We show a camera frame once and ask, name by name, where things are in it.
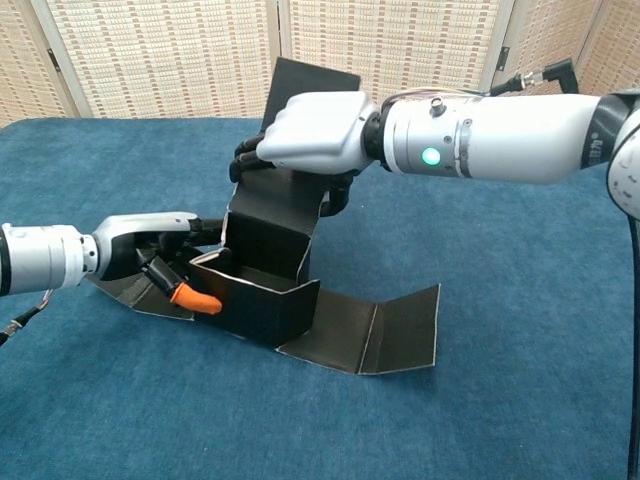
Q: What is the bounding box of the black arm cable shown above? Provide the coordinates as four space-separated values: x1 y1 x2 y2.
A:
0 289 56 347
489 58 640 480

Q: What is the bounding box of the bamboo folding screen panel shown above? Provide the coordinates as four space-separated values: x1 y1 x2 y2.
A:
564 0 640 96
0 0 81 126
29 0 284 120
482 0 606 96
277 0 516 120

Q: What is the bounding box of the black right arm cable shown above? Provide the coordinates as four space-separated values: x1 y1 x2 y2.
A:
489 58 640 480

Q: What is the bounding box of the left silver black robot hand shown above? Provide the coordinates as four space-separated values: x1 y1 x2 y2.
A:
84 212 224 317

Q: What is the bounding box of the black paper box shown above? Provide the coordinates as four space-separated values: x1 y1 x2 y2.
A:
84 56 442 376

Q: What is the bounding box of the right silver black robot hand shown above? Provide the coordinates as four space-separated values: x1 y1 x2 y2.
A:
228 91 384 219

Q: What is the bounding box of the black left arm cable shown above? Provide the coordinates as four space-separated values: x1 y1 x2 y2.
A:
0 289 56 347

